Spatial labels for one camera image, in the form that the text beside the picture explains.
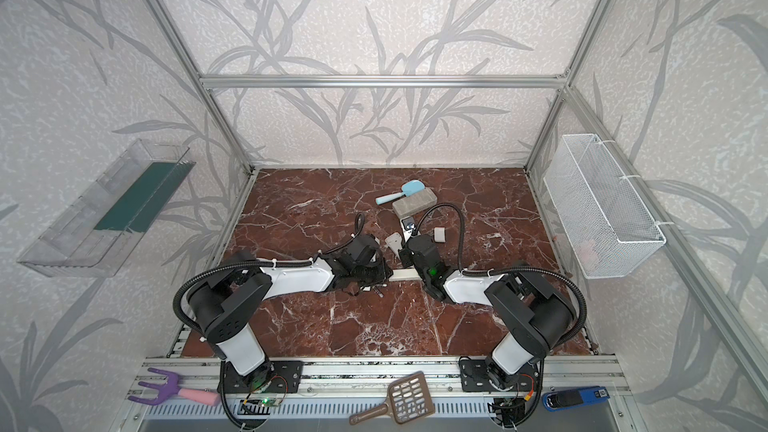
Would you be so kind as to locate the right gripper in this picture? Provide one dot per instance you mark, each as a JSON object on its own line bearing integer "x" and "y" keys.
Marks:
{"x": 411, "y": 243}

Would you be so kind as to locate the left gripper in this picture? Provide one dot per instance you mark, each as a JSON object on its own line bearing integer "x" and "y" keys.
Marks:
{"x": 372, "y": 273}

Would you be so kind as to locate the white battery cover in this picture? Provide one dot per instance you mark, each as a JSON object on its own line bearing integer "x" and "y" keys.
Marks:
{"x": 439, "y": 235}

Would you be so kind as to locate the slim white remote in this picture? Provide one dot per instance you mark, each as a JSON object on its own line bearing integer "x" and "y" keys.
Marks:
{"x": 409, "y": 274}

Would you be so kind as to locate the white remote control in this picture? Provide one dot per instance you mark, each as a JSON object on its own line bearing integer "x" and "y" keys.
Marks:
{"x": 394, "y": 242}

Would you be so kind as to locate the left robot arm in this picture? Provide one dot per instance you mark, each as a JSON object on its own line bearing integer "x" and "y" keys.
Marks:
{"x": 218, "y": 304}

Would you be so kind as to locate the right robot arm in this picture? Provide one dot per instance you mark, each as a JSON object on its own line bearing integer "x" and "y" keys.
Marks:
{"x": 541, "y": 309}

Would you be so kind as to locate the grey stone block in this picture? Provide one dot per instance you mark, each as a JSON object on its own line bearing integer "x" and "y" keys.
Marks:
{"x": 415, "y": 203}

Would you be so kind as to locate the brown slotted scoop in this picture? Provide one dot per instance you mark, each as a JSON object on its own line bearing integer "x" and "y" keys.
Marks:
{"x": 407, "y": 399}

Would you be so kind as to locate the blue black device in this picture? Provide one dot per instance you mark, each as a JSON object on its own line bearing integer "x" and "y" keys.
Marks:
{"x": 574, "y": 398}

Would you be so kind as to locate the purple pink garden fork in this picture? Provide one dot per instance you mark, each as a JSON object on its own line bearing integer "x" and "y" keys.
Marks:
{"x": 172, "y": 388}

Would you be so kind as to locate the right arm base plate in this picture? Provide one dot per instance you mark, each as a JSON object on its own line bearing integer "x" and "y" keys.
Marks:
{"x": 477, "y": 375}

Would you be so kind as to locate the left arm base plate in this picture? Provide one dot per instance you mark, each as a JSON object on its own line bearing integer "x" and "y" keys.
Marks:
{"x": 281, "y": 377}

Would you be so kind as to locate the white wire basket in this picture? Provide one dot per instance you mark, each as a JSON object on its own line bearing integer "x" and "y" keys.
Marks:
{"x": 608, "y": 226}

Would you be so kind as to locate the clear plastic wall shelf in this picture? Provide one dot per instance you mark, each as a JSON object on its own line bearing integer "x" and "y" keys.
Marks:
{"x": 95, "y": 235}

